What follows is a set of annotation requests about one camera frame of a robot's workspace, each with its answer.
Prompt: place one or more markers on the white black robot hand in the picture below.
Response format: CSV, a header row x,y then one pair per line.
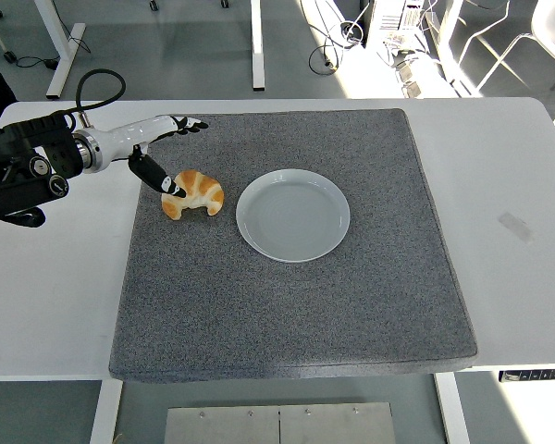
x,y
134,134

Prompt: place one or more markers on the golden croissant bread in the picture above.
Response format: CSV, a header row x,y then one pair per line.
x,y
203,192

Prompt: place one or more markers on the pale grey round plate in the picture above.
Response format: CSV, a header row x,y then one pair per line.
x,y
291,217

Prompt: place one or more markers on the grey metal plate with screws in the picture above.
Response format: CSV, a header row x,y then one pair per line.
x,y
337,423
222,425

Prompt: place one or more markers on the slanted white desk leg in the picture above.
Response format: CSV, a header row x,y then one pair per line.
x,y
65,55

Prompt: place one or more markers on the straight white desk leg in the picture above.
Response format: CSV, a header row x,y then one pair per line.
x,y
257,46

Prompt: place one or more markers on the grey speckled felt mat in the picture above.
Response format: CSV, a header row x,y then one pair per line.
x,y
282,314

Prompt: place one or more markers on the white table leg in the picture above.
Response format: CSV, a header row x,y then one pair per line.
x,y
105,411
452,411

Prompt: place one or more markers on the white power strip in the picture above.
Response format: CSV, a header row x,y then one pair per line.
x,y
411,76

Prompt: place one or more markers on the white equipment box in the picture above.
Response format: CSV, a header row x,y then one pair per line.
x,y
393,18

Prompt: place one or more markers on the clear tape patch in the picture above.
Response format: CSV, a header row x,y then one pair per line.
x,y
515,226

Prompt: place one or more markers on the table height control panel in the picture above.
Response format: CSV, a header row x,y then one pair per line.
x,y
536,375

